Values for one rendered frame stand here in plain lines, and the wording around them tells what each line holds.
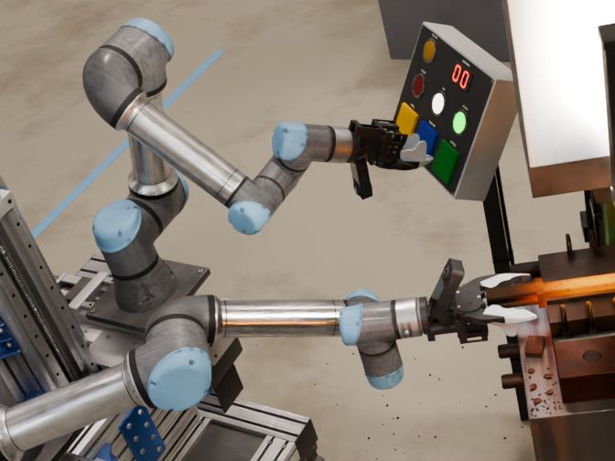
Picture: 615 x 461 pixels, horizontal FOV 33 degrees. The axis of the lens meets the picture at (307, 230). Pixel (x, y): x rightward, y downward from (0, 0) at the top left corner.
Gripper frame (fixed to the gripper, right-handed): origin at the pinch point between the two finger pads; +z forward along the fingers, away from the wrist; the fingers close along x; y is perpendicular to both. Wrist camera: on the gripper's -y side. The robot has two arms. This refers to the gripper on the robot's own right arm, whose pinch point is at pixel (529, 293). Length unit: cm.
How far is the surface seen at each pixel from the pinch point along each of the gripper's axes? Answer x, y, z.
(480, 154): -39.8, -4.4, -5.6
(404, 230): -151, 100, -40
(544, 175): 7.5, -31.3, 5.1
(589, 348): 13.5, 2.0, 8.6
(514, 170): -176, 100, 2
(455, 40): -64, -19, -7
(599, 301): 3.7, 0.8, 11.9
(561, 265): -7.3, 1.0, 6.6
